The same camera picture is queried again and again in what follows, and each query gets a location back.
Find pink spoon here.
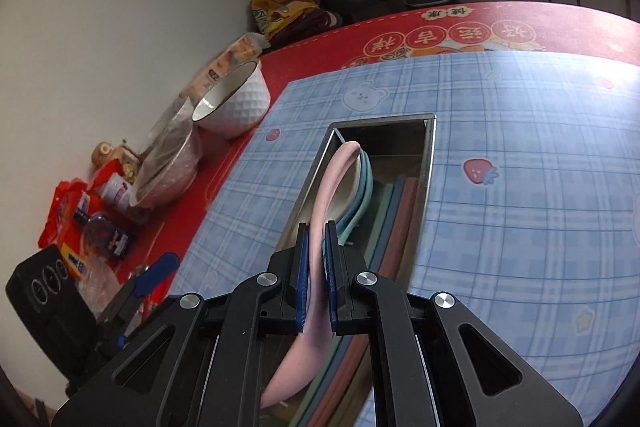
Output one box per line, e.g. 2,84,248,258
260,141,363,408

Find dark red clothes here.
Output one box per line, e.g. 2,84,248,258
270,7,343,48

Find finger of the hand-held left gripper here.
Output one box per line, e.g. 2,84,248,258
97,253,180,343

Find pink chopstick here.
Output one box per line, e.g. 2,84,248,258
325,177,421,427

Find crumpled clear plastic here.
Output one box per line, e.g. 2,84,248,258
79,252,122,314

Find wooden figurine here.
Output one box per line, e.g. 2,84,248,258
92,141,141,178

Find plastic-wrapped bowl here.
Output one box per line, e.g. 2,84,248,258
129,97,203,208

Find green spoon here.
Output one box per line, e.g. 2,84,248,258
340,157,375,244

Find white dimpled bowl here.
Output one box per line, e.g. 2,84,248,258
191,59,271,138

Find stainless steel utensil tray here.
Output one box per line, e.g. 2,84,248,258
260,113,437,427

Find red snack packets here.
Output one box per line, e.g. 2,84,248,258
39,179,101,253

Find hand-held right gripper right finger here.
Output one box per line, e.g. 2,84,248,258
324,221,585,427

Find printed snack box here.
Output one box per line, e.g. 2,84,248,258
180,33,266,100

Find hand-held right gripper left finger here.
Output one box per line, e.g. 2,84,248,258
51,222,312,427

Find beige spoon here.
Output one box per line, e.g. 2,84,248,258
336,152,362,228

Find white jar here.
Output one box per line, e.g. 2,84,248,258
100,172,134,212

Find red printed tablecloth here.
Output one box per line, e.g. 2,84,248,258
115,2,640,288

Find blue plaid mat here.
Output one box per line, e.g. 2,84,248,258
177,52,640,427

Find yellow clothes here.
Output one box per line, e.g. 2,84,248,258
251,0,321,35

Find green chopstick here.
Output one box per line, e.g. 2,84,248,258
300,183,396,427

